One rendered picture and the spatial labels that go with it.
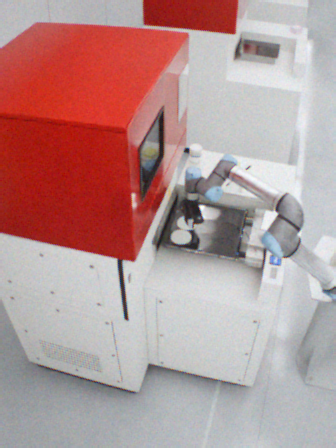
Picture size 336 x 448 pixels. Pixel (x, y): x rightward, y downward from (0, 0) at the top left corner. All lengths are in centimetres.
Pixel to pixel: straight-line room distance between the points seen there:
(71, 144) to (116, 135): 17
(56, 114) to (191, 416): 189
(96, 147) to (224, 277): 106
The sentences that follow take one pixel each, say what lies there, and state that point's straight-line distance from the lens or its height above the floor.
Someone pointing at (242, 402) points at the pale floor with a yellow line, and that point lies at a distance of 282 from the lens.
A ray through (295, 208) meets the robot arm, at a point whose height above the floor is 131.
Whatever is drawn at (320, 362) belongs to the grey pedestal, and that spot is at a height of 1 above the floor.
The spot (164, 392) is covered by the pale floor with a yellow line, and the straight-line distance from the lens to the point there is 282.
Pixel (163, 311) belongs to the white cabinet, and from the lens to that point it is 231.
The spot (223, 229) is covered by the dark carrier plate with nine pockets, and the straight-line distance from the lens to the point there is 236.
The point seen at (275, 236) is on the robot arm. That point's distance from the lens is 189.
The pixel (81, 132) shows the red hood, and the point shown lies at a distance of 145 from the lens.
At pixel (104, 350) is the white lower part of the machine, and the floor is 49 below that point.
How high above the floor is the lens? 255
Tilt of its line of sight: 44 degrees down
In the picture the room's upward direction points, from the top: 1 degrees clockwise
